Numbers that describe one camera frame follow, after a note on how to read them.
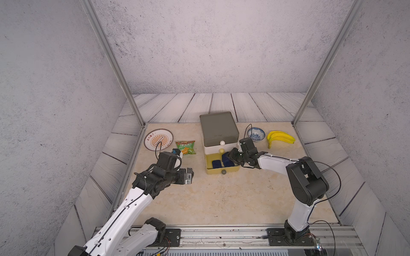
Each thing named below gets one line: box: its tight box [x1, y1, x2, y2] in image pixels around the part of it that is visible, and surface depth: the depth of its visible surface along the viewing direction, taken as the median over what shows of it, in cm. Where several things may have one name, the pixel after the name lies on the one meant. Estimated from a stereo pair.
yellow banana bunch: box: [266, 130, 296, 149], surface depth 109 cm
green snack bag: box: [175, 140, 196, 155], surface depth 104 cm
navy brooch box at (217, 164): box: [211, 160, 223, 169], surface depth 98 cm
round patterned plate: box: [143, 128, 174, 151], surface depth 113 cm
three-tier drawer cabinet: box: [199, 111, 241, 175], surface depth 93 cm
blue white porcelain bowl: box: [247, 126, 266, 142], surface depth 113 cm
